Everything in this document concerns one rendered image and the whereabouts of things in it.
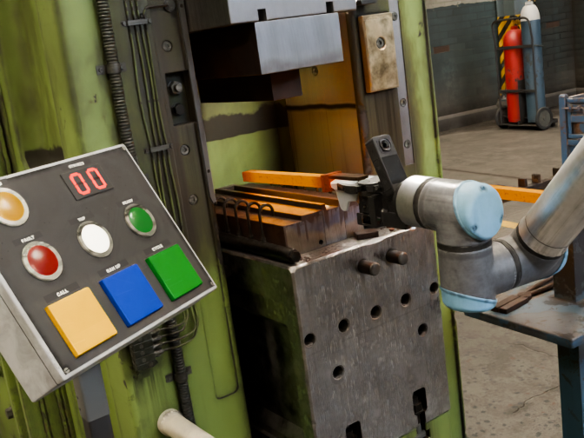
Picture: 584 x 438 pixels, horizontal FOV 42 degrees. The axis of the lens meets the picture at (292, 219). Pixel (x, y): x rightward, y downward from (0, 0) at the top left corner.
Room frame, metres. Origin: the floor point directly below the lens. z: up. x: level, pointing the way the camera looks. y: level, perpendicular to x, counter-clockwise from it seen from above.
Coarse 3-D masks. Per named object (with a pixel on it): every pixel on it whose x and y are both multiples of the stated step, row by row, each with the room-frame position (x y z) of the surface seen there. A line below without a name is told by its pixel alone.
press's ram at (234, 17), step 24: (192, 0) 1.50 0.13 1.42; (216, 0) 1.43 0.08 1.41; (240, 0) 1.42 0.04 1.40; (264, 0) 1.45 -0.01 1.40; (288, 0) 1.48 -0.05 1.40; (312, 0) 1.51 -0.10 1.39; (336, 0) 1.54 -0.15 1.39; (192, 24) 1.51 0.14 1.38; (216, 24) 1.44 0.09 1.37; (240, 24) 1.47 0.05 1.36
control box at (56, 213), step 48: (48, 192) 1.06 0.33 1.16; (96, 192) 1.12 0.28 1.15; (144, 192) 1.19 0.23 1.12; (0, 240) 0.95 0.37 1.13; (48, 240) 1.00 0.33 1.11; (144, 240) 1.12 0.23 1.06; (0, 288) 0.91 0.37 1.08; (48, 288) 0.95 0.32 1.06; (96, 288) 1.00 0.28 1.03; (0, 336) 0.92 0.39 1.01; (48, 336) 0.90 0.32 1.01; (48, 384) 0.89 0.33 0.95
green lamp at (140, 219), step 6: (132, 210) 1.14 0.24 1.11; (138, 210) 1.15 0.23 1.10; (144, 210) 1.16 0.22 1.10; (132, 216) 1.13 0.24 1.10; (138, 216) 1.14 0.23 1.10; (144, 216) 1.15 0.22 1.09; (132, 222) 1.13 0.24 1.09; (138, 222) 1.13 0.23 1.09; (144, 222) 1.14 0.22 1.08; (150, 222) 1.15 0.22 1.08; (138, 228) 1.13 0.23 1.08; (144, 228) 1.14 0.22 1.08; (150, 228) 1.15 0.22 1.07
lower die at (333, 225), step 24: (216, 192) 1.82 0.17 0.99; (240, 192) 1.74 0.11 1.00; (288, 192) 1.66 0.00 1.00; (312, 192) 1.66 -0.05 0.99; (216, 216) 1.64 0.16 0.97; (240, 216) 1.57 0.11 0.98; (264, 216) 1.54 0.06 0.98; (288, 216) 1.49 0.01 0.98; (312, 216) 1.47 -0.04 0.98; (336, 216) 1.50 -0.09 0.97; (288, 240) 1.43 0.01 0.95; (312, 240) 1.47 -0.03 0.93; (336, 240) 1.50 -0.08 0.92
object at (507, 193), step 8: (488, 184) 1.68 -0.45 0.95; (504, 192) 1.61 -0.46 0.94; (512, 192) 1.59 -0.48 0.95; (520, 192) 1.57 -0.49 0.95; (528, 192) 1.55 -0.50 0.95; (536, 192) 1.54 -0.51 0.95; (512, 200) 1.59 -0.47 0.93; (520, 200) 1.57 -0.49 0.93; (528, 200) 1.55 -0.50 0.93; (536, 200) 1.54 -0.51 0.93
